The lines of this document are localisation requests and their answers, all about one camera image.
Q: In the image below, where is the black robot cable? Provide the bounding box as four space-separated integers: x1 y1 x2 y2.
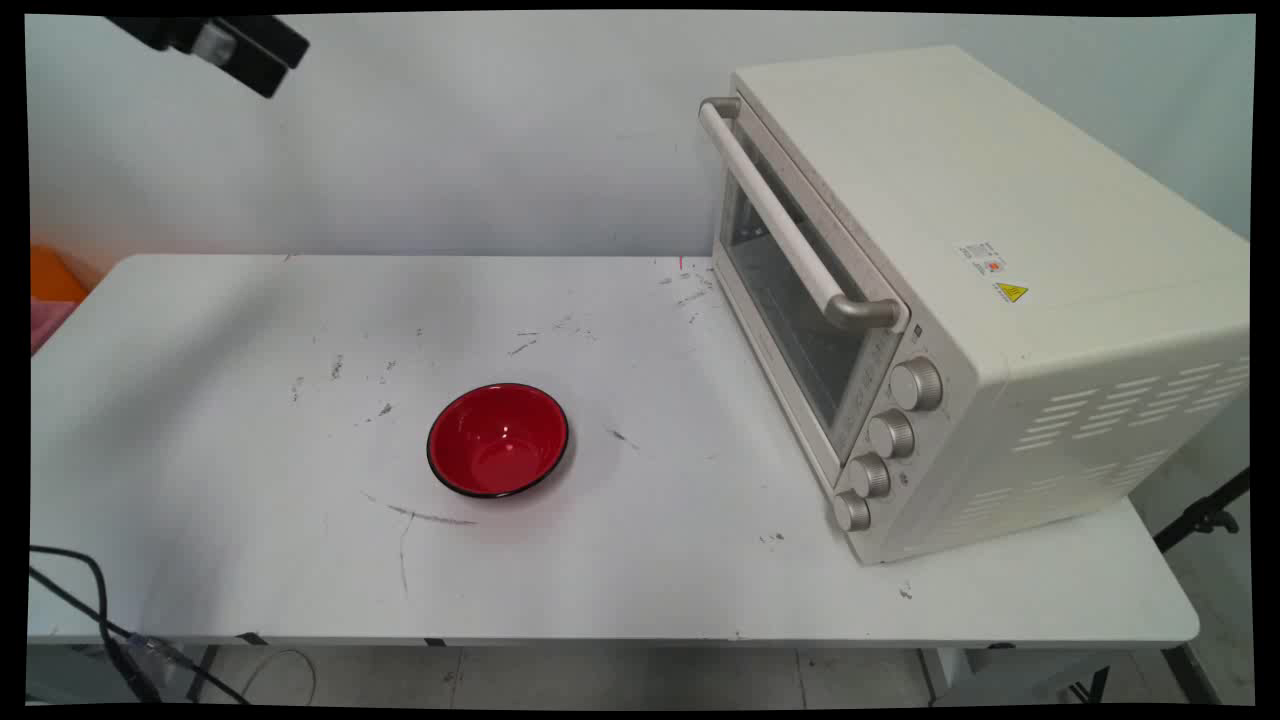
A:
28 545 253 707

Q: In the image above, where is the glass oven door with handle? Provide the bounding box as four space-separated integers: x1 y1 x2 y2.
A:
698 95 913 491

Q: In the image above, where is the cream toaster oven body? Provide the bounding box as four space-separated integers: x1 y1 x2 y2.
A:
728 44 1253 567

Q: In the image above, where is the black tripod stand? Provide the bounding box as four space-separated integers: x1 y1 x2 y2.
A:
1153 467 1252 553

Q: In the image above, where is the orange box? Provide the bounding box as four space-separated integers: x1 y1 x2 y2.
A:
30 245 91 304

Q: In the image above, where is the thin grey wire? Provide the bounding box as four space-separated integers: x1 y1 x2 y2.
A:
238 649 318 706

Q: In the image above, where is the pink box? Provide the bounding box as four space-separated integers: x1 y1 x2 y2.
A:
30 299 77 355

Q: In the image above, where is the silver oven knob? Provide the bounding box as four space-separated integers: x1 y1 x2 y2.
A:
866 409 916 460
831 489 873 533
889 358 944 412
846 452 892 499

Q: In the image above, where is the grey table leg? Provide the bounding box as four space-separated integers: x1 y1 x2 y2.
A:
918 646 1223 707

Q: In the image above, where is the red bowl with black rim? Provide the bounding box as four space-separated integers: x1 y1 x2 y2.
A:
426 382 571 500

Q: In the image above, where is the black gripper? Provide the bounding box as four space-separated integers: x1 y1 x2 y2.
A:
105 15 311 99

